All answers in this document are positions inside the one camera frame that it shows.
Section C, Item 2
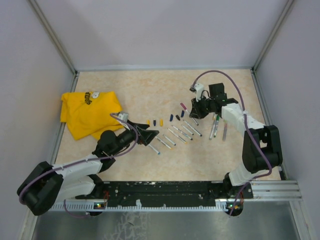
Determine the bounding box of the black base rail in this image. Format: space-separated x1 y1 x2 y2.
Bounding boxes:
75 181 241 208

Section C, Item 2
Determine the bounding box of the white cable duct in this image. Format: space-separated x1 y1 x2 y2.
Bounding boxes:
52 201 236 212

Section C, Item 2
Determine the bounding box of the yellow t-shirt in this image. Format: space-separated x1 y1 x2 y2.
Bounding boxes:
60 91 123 141

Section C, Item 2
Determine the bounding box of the yellow capped clear pen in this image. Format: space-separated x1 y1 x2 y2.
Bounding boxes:
167 128 187 144

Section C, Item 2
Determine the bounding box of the navy marker cap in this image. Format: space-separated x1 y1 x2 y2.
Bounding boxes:
180 110 185 118

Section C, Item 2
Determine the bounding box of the corner aluminium post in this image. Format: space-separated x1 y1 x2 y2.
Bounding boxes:
252 0 295 73
27 0 78 75

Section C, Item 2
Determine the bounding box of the navy capped white marker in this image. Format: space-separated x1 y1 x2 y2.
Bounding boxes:
183 120 203 137

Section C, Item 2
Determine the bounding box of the dark blue capped marker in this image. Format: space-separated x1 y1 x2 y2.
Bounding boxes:
171 125 193 141

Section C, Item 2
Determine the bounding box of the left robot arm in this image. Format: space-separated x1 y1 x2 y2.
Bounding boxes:
17 120 159 216

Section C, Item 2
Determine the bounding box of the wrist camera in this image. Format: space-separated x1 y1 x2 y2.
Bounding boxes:
189 83 205 102
117 111 129 123

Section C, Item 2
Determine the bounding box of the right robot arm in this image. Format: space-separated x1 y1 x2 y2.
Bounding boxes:
189 83 283 198

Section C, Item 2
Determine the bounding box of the orange capped white marker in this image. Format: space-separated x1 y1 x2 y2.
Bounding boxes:
209 114 217 141

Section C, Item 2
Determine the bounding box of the purple grey marker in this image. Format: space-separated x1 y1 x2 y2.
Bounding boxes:
222 121 228 142

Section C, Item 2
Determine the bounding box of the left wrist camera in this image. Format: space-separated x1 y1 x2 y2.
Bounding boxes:
117 111 129 123

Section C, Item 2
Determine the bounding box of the black eraser-cap white marker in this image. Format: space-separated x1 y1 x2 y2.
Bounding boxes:
181 124 194 136

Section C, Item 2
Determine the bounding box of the magenta capped white marker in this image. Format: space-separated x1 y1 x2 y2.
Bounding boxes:
180 102 199 126

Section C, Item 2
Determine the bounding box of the right corner aluminium post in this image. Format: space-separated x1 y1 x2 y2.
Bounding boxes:
252 0 295 73

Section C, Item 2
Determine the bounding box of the blue eraser-cap white marker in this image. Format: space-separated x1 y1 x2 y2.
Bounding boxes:
163 134 176 146

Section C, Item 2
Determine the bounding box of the dark green capped marker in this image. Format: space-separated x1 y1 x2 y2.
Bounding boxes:
213 115 220 138

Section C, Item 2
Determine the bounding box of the left corner aluminium post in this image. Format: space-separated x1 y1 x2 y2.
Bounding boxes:
27 0 78 75

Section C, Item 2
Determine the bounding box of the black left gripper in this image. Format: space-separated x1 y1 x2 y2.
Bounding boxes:
111 119 159 156

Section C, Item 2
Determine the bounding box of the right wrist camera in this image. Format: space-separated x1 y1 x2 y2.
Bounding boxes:
189 83 205 102

